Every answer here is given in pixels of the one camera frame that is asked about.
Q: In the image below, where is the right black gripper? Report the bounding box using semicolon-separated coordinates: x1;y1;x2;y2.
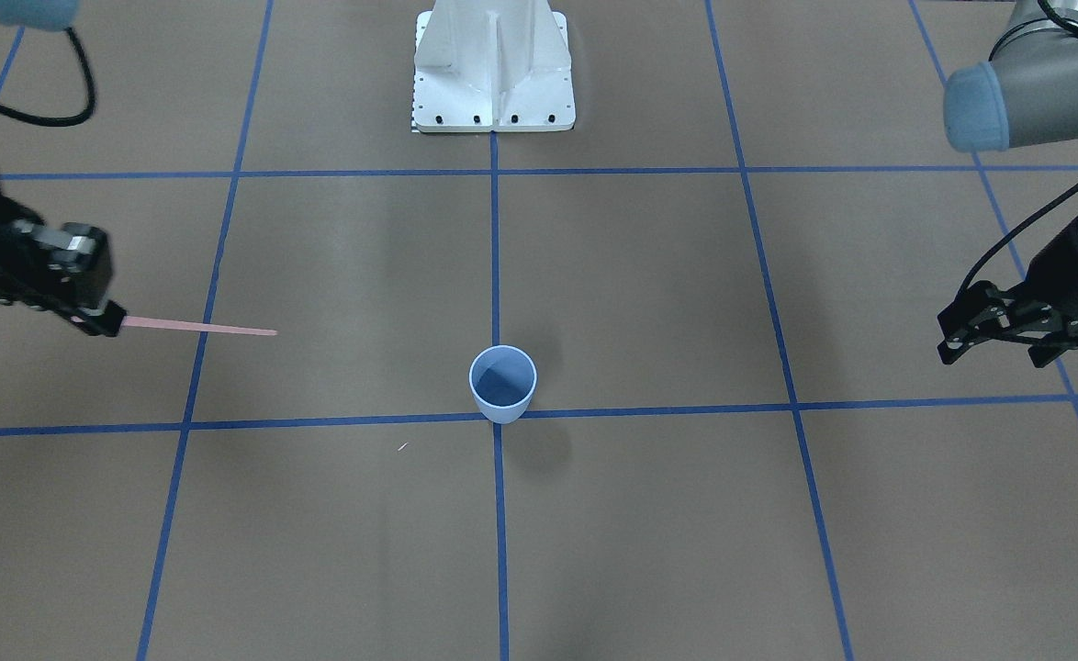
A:
0;185;128;338

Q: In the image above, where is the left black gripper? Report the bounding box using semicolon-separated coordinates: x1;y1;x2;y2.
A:
937;281;1078;368

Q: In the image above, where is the pink chopstick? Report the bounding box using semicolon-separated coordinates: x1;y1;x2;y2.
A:
122;317;277;336

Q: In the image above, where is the blue plastic cup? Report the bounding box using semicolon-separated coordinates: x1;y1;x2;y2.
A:
467;344;538;424

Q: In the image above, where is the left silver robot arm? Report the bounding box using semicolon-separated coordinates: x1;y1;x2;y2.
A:
938;1;1078;368

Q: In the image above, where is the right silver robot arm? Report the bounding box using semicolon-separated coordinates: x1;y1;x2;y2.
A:
0;1;127;338

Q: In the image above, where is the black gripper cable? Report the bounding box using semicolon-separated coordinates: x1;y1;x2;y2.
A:
0;26;97;128

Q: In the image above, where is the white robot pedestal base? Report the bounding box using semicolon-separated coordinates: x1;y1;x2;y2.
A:
410;1;577;134

